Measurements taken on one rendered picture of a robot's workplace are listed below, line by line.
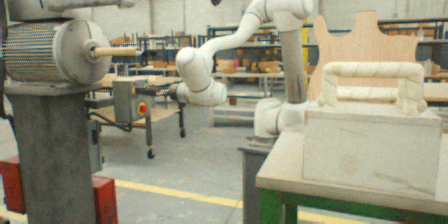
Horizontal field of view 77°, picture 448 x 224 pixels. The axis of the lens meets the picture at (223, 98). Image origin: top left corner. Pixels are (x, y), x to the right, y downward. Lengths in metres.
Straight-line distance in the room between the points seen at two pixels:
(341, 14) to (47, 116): 11.30
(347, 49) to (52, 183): 1.24
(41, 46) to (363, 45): 1.13
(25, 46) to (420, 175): 1.30
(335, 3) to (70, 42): 11.28
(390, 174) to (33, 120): 1.24
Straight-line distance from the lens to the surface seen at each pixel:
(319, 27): 1.05
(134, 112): 1.40
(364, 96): 0.86
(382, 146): 0.71
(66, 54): 1.16
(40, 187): 1.45
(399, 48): 1.05
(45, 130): 1.32
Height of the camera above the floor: 1.24
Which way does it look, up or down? 9 degrees down
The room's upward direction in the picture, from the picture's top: 1 degrees counter-clockwise
